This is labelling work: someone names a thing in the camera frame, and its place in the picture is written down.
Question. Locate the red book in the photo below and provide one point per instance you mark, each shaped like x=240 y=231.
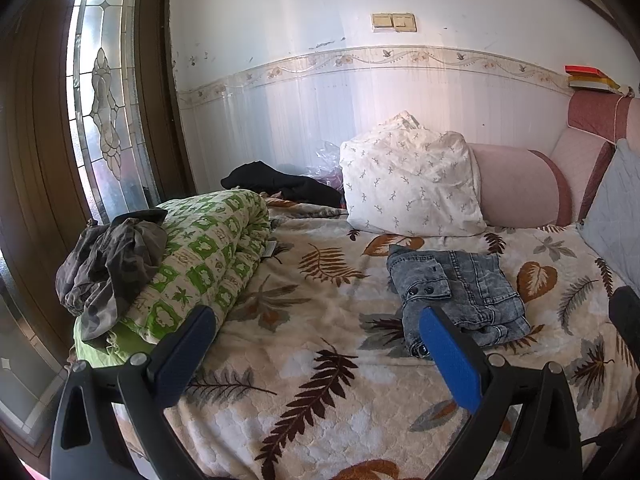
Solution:
x=584 y=70

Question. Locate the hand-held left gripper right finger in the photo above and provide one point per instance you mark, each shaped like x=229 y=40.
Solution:
x=450 y=355

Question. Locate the clear plastic bag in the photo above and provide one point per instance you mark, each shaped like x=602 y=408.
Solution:
x=327 y=160

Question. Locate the green patterned quilt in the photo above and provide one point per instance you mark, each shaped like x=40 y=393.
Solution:
x=210 y=255

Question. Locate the pink padded headboard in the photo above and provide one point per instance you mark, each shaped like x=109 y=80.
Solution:
x=510 y=185

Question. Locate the white floral pillow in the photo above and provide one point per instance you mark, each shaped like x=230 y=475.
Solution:
x=410 y=180

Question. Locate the grey camouflage clothing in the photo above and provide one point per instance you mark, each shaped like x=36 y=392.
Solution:
x=110 y=265

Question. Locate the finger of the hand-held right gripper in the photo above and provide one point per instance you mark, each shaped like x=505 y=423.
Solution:
x=626 y=315

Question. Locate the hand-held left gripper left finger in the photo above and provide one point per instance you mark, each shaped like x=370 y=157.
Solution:
x=186 y=352

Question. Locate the yellow book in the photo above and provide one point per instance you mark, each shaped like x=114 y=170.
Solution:
x=592 y=84

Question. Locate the grey denim jacket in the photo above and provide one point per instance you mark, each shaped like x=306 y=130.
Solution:
x=465 y=280

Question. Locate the light blue quilted cover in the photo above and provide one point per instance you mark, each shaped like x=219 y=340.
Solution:
x=615 y=210

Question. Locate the cream double light switch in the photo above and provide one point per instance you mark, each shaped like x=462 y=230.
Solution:
x=393 y=22

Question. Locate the wooden door with stained glass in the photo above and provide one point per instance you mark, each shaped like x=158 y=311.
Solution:
x=40 y=160

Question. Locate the leaf-print fleece blanket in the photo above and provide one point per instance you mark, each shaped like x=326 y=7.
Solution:
x=310 y=320

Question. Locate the black cloth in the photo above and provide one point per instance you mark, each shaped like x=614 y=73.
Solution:
x=300 y=187

